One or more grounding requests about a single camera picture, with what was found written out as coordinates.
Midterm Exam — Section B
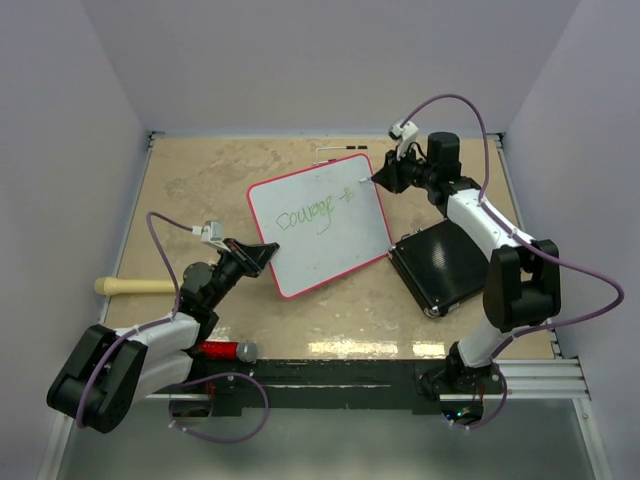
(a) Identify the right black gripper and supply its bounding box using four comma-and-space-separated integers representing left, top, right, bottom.
372, 144, 436, 195

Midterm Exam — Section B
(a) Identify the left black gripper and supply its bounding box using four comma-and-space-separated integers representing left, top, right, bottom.
206, 239, 278, 310

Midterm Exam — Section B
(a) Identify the pink framed whiteboard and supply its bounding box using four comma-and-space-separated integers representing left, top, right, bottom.
246, 153, 392, 299

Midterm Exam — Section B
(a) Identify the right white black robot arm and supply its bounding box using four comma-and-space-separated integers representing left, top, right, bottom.
371, 127, 561, 393

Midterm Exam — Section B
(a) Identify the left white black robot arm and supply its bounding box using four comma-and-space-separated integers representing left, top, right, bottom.
46, 238, 280, 433

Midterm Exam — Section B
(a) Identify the red cylinder with grey cap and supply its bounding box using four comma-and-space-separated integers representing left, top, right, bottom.
197, 341, 259, 363

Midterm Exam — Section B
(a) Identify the black hard case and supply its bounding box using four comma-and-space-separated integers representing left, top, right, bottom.
388, 220, 489, 318

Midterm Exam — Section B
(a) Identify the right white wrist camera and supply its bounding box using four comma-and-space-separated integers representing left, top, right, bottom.
388, 120, 419, 161

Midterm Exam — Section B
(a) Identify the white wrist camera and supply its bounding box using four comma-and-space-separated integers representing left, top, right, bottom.
388, 120, 419, 161
199, 220, 223, 246

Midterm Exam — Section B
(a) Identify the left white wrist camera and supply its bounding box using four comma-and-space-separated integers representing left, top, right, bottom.
199, 220, 223, 246

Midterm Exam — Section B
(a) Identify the wire whiteboard stand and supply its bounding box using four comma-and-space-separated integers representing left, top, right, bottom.
312, 145, 369, 166

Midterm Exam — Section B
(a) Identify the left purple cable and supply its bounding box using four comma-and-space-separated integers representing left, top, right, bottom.
74, 211, 271, 444

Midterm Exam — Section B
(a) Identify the purple cable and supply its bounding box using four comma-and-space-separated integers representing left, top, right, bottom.
399, 92, 626, 431
74, 211, 271, 444

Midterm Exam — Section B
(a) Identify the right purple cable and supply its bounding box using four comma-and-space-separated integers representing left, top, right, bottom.
399, 92, 626, 431

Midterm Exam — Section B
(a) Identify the wooden pestle handle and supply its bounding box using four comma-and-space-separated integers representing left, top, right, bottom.
94, 277, 175, 297

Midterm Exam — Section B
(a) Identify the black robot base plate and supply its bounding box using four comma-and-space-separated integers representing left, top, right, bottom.
163, 359, 504, 416

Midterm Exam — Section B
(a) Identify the aluminium rail frame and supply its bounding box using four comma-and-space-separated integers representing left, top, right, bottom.
37, 130, 609, 480

